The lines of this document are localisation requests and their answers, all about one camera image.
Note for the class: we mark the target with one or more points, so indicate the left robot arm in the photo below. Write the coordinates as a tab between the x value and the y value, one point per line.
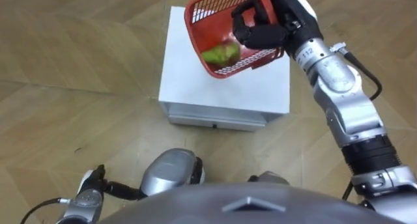
81	207

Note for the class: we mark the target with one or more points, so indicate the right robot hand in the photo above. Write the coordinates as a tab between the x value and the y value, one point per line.
280	20

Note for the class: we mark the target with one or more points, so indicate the robot body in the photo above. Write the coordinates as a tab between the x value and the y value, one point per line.
254	204

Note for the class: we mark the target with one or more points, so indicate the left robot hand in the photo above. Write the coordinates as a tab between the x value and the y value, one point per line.
92	181

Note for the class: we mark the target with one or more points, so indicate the white bedside cabinet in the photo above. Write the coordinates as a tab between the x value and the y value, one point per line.
224	84

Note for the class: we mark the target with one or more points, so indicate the red plastic mesh basket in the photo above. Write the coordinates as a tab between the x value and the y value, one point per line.
217	25

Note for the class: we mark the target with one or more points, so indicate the green soft toy fruit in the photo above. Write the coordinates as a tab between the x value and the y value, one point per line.
221	54

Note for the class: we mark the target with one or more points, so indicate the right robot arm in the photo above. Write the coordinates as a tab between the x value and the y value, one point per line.
348	97

